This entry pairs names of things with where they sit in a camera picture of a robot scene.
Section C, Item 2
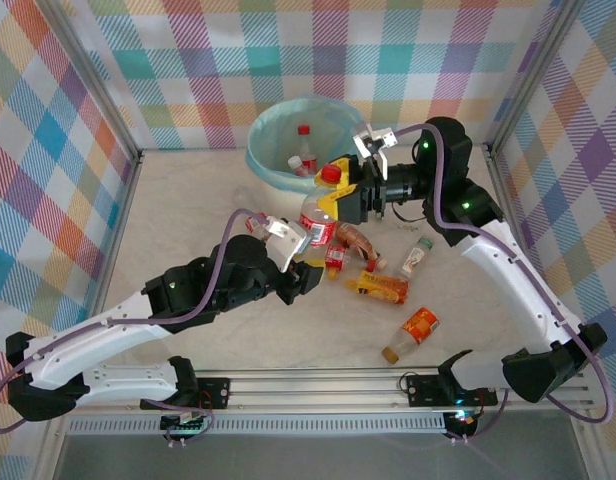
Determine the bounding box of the thin black cable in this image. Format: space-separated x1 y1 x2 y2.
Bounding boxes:
390 202 429 225

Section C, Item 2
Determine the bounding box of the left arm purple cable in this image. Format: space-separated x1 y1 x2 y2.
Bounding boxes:
0 207 272 449

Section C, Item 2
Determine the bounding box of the brown tea plastic bottle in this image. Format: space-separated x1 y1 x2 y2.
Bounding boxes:
334 222 389 271

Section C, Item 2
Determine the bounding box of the slotted grey cable duct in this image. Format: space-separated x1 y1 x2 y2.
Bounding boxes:
65 417 449 437

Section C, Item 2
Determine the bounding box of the aluminium frame post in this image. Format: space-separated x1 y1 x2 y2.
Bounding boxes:
42 0 144 169
487 0 587 156

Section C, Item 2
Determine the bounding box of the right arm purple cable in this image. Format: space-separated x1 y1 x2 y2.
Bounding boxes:
395 122 616 446

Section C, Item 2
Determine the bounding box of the yellow orange juice bottle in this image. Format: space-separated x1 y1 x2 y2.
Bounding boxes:
344 269 411 305

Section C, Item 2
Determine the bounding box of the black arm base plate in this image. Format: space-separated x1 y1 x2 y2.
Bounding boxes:
195 377 232 409
403 372 500 409

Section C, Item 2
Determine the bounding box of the orange label bottle brown cap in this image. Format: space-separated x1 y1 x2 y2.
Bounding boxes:
380 307 441 364

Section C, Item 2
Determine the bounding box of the white label bottle green cap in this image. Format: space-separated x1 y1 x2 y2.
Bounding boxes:
392 236 434 279

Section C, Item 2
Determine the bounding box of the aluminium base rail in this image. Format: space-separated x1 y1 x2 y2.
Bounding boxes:
42 367 597 416

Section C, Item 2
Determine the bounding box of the white bin with blue liner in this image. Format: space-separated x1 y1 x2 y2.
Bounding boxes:
245 98 367 194

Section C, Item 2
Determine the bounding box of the white plastic bin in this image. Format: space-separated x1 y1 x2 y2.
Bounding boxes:
265 172 359 236

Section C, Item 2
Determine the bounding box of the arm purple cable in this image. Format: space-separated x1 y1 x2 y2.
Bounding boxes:
0 207 272 449
395 122 616 446

